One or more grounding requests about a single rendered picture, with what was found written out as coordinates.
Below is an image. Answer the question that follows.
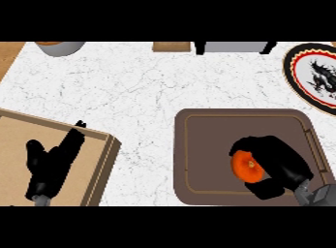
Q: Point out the open wooden drawer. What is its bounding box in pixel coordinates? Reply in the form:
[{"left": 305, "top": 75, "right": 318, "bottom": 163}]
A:
[{"left": 0, "top": 104, "right": 122, "bottom": 207}]

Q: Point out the dragon print plate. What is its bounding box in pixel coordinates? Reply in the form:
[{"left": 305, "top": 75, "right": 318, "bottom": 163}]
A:
[{"left": 281, "top": 43, "right": 336, "bottom": 119}]

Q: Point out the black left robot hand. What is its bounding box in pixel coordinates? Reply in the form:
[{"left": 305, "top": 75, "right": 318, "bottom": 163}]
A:
[{"left": 23, "top": 119, "right": 87, "bottom": 202}]

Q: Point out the grey bowl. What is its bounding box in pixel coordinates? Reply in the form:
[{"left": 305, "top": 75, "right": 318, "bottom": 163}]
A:
[{"left": 34, "top": 42, "right": 87, "bottom": 58}]

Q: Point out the grey appliance with black legs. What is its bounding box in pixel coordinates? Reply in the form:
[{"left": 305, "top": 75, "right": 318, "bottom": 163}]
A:
[{"left": 193, "top": 42, "right": 278, "bottom": 56}]

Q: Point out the small wooden block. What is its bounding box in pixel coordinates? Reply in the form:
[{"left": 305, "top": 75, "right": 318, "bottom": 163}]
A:
[{"left": 152, "top": 42, "right": 191, "bottom": 52}]

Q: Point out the brown tray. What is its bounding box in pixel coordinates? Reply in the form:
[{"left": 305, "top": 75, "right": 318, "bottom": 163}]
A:
[{"left": 172, "top": 108, "right": 336, "bottom": 206}]

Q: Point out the orange squash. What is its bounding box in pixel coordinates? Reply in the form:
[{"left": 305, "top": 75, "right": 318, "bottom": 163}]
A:
[{"left": 230, "top": 149, "right": 266, "bottom": 184}]

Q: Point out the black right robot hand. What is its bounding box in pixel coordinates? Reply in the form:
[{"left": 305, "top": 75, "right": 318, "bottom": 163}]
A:
[{"left": 227, "top": 135, "right": 315, "bottom": 201}]

